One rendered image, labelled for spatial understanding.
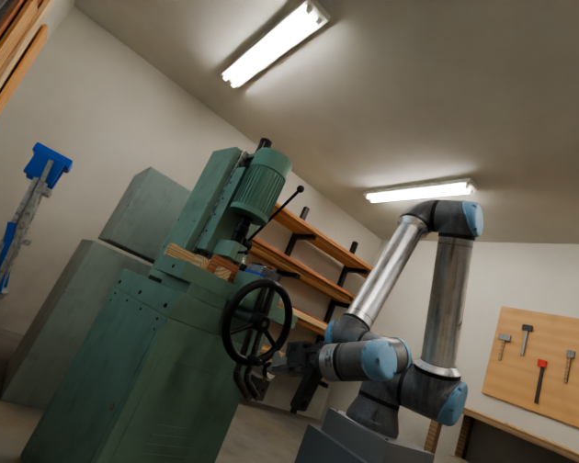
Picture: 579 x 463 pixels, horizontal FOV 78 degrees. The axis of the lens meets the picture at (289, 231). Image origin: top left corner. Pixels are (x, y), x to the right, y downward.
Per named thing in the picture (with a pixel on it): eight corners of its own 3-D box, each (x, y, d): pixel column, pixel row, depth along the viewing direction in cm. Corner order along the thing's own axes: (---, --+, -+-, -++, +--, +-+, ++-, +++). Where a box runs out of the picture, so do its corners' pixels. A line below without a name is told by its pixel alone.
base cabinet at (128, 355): (42, 568, 96) (166, 317, 115) (17, 455, 139) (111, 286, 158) (180, 551, 124) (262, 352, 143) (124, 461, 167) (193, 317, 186)
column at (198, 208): (164, 285, 150) (235, 144, 170) (144, 276, 167) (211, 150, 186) (206, 303, 164) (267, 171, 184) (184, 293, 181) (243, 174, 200)
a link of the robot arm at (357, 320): (407, 192, 136) (314, 334, 101) (441, 193, 127) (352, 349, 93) (414, 215, 142) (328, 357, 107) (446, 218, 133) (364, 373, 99)
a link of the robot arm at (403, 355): (379, 330, 103) (357, 332, 93) (418, 342, 95) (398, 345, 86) (373, 362, 102) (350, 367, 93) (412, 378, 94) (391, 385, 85)
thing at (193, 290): (185, 293, 120) (190, 282, 121) (160, 283, 135) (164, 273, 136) (266, 328, 144) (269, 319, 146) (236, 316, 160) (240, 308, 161)
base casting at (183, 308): (166, 317, 116) (179, 290, 118) (112, 286, 158) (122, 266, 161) (261, 352, 144) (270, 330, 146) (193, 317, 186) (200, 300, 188)
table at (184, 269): (191, 281, 111) (200, 264, 112) (153, 267, 133) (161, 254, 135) (309, 336, 148) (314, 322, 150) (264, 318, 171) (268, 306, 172)
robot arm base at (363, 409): (368, 420, 141) (376, 394, 144) (408, 442, 125) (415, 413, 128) (335, 409, 132) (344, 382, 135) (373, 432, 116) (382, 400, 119)
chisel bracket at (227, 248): (227, 259, 143) (235, 241, 146) (209, 255, 154) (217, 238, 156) (240, 266, 148) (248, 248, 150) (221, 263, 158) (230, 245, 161)
